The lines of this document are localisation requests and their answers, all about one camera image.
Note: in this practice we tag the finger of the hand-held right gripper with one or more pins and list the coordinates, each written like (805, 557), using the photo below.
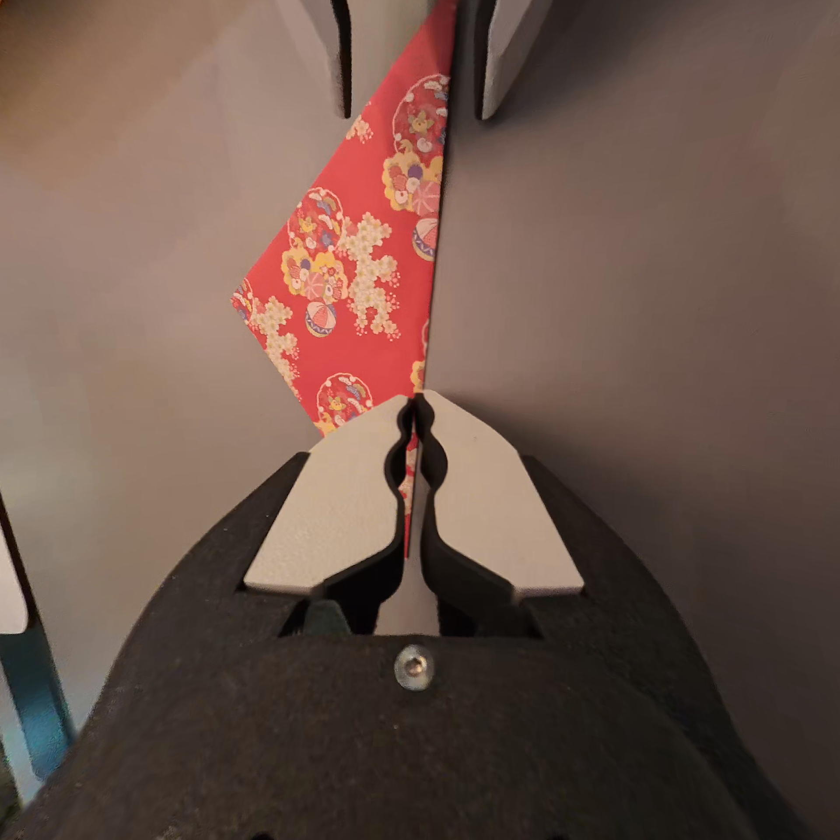
(508, 46)
(315, 39)

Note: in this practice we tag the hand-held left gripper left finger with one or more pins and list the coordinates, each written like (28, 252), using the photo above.
(328, 518)

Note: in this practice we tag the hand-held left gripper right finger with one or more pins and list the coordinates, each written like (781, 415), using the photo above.
(492, 518)

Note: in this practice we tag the teal frame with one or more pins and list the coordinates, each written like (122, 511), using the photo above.
(33, 709)

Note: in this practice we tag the red floral origami paper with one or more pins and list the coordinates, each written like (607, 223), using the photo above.
(367, 229)

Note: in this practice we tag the white panel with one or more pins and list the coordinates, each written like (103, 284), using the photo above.
(10, 577)

